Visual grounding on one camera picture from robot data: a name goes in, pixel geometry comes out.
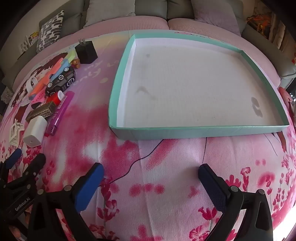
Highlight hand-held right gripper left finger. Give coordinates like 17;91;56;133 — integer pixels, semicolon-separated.
27;162;105;241

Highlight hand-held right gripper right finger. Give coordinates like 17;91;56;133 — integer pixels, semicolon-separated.
198;163;274;241

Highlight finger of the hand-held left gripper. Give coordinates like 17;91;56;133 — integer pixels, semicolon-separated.
5;153;46;193
0;148;23;184

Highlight white hair clip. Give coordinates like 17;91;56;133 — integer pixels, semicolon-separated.
9;119;25;146

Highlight white wall charger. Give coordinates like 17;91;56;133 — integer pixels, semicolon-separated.
23;115;48;147

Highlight gold black patterned harmonica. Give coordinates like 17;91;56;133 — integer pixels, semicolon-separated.
25;101;57;123

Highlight purple plastic tube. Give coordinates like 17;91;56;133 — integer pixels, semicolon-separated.
45;91;75;137

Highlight pink wrist strap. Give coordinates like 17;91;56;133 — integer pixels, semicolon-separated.
29;89;50;109

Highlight white wristband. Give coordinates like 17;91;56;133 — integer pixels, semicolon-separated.
25;76;38;96

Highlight red glue bottle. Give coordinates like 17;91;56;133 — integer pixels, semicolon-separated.
45;90;66;106

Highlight black toy car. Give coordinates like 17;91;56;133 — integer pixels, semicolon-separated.
45;66;76;97

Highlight blue and orange toy knife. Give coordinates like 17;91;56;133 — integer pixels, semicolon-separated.
28;61;71;96

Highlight teal cardboard box tray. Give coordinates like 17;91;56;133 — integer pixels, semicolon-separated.
108;34;290;141

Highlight black wall charger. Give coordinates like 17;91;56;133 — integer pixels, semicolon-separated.
75;38;99;65

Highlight magazines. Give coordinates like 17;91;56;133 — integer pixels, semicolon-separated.
17;31;40;56

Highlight black white patterned pillow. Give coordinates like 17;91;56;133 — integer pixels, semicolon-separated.
36;10;65;54

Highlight grey sofa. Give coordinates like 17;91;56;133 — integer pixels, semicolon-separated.
0;0;296;93

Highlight orange bag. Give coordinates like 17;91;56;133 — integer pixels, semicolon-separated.
246;13;272;37

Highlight patterned curtain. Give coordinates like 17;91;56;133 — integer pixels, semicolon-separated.
268;11;295;51

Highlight grey cushion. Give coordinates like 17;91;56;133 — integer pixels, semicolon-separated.
83;0;136;28

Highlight purple cushion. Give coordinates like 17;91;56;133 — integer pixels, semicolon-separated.
191;0;242;36

